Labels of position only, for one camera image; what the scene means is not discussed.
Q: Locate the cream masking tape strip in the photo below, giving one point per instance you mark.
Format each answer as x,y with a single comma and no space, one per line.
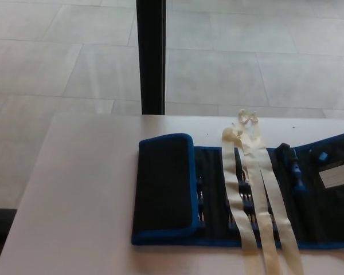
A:
271,186
232,183
256,189

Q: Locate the white label card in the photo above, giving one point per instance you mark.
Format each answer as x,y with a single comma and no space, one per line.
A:
336,179

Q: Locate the steel screwdriver bit blue collar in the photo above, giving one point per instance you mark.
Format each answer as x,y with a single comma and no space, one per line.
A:
249,207
201,220
242,191
200,186

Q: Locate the black vertical post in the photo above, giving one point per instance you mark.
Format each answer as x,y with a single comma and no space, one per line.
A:
151,57

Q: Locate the small blue plastic adapter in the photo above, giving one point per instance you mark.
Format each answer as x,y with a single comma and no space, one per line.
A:
322,157

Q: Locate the black toolkit pouch blue trim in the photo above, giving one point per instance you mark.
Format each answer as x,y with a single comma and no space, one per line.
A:
163,183

